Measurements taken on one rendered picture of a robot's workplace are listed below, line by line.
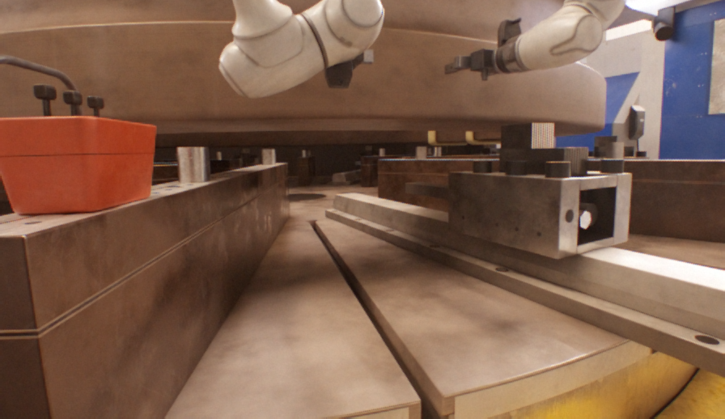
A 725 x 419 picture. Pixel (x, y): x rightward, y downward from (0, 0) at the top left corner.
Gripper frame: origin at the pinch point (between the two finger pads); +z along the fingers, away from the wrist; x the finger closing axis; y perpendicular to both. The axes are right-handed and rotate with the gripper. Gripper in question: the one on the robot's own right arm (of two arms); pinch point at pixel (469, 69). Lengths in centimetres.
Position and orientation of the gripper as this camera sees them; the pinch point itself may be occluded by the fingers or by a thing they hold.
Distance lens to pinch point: 116.5
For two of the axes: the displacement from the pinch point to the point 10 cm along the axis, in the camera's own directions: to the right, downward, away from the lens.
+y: 0.2, 9.9, 1.1
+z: -3.9, -1.0, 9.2
